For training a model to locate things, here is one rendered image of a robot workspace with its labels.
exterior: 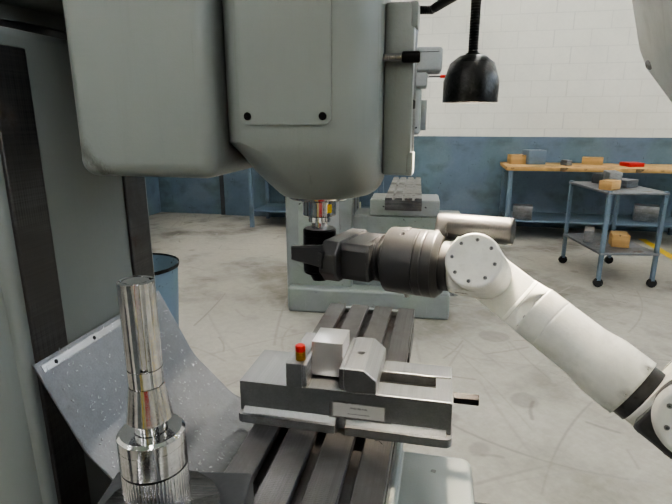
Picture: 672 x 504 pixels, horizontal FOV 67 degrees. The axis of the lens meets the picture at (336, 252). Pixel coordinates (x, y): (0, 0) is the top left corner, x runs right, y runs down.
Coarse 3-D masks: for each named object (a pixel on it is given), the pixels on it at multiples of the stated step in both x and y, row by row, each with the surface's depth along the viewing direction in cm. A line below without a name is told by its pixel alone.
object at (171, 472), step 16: (128, 464) 35; (144, 464) 34; (160, 464) 35; (176, 464) 36; (128, 480) 35; (144, 480) 35; (160, 480) 35; (176, 480) 36; (128, 496) 36; (144, 496) 35; (160, 496) 35; (176, 496) 36
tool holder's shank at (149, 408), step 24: (120, 288) 33; (144, 288) 33; (120, 312) 33; (144, 312) 33; (144, 336) 33; (144, 360) 34; (144, 384) 34; (144, 408) 34; (168, 408) 36; (144, 432) 35
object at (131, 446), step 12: (168, 420) 37; (180, 420) 37; (120, 432) 36; (132, 432) 36; (168, 432) 36; (180, 432) 36; (120, 444) 35; (132, 444) 35; (144, 444) 35; (156, 444) 35; (168, 444) 35; (180, 444) 36; (132, 456) 34; (144, 456) 34; (156, 456) 35
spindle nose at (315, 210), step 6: (306, 204) 70; (312, 204) 69; (318, 204) 69; (324, 204) 69; (306, 210) 70; (312, 210) 69; (318, 210) 69; (324, 210) 69; (306, 216) 70; (312, 216) 70; (318, 216) 69; (324, 216) 70; (330, 216) 70
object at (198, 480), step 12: (120, 480) 43; (192, 480) 41; (204, 480) 41; (216, 480) 43; (228, 480) 43; (240, 480) 43; (252, 480) 44; (108, 492) 42; (120, 492) 40; (192, 492) 40; (204, 492) 40; (216, 492) 40; (228, 492) 42; (240, 492) 42; (252, 492) 44
